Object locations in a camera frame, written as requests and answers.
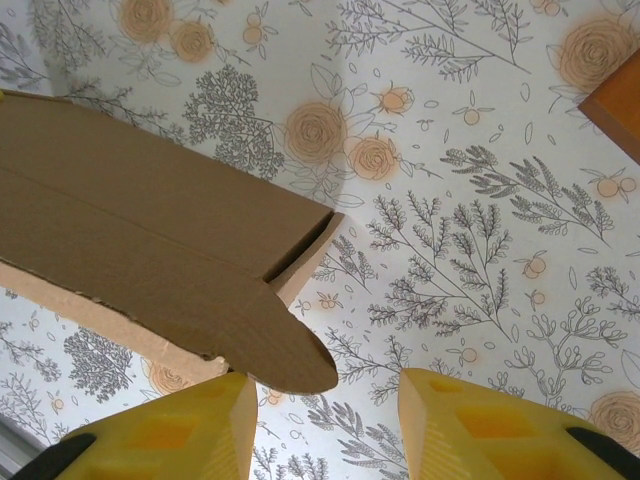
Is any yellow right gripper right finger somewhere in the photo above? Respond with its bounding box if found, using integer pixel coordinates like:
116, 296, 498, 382
399, 368, 640, 480

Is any silver metal rail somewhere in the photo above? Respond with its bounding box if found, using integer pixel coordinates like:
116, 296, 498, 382
0, 413, 44, 474

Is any white floral print tablecloth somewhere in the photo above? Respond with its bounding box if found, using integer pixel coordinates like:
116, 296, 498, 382
0, 0, 640, 480

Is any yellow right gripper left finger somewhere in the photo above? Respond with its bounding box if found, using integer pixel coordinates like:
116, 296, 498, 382
19, 371, 259, 480

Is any brown cardboard paper box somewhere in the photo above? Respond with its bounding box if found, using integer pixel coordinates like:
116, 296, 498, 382
0, 88, 347, 397

